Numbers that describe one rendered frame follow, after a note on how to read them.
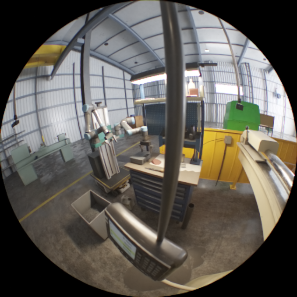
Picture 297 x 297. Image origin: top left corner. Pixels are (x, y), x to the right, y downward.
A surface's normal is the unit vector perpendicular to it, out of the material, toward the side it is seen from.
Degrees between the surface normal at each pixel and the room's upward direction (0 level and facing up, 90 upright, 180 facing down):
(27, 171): 90
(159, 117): 90
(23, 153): 90
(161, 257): 15
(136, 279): 0
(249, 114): 84
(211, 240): 0
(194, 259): 0
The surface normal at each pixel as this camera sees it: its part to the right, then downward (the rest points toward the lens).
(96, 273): -0.09, -0.92
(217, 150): -0.47, 0.36
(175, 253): 0.14, -0.98
